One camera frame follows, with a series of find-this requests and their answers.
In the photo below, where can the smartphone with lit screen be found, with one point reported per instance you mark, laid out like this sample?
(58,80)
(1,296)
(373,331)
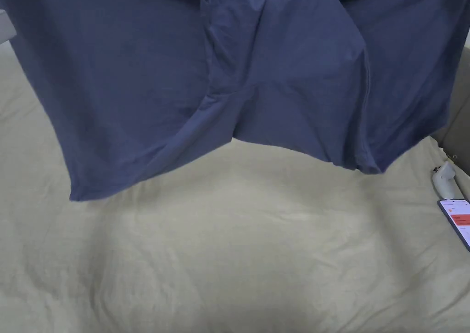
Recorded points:
(457,219)

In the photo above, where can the bed with beige sheet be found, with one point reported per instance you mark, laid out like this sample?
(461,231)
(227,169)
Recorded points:
(227,244)

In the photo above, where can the white hand controller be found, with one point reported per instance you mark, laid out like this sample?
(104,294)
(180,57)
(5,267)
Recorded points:
(444,180)

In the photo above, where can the dark blue shirt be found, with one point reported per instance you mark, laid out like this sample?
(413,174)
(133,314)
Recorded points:
(147,72)

